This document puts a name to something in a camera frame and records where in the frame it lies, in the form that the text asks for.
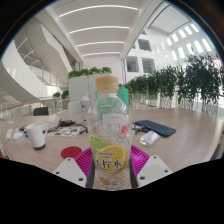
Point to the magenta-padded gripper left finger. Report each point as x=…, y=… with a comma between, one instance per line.
x=70, y=170

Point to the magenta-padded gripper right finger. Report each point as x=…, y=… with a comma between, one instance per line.
x=154, y=169

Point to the clear lemon drink bottle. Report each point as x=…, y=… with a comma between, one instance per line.
x=109, y=133

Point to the flat round red coaster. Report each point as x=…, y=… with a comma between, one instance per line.
x=70, y=152

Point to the clear plastic packet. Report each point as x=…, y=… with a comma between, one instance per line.
x=150, y=138

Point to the colourful sticker sheet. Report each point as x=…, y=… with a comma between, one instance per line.
x=66, y=131

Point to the black power adapter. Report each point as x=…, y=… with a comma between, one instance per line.
x=67, y=123

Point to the white ceramic mug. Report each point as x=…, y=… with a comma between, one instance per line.
x=36, y=135

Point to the white chair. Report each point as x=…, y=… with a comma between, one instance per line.
x=74, y=107

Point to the white computer mouse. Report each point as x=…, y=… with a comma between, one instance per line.
x=18, y=135

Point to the black office chair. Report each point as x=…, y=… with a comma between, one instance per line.
x=40, y=111

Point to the white spray bottle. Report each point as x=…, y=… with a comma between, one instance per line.
x=84, y=105

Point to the white power strip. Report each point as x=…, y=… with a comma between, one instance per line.
x=9, y=134

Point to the potted green shrubs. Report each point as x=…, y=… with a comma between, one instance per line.
x=63, y=94

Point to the white cabinet topped with plants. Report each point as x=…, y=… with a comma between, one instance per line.
x=78, y=85

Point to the row of green hedge plants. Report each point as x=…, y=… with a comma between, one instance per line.
x=186, y=80

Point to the ceiling light strips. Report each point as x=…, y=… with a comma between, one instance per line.
x=100, y=29

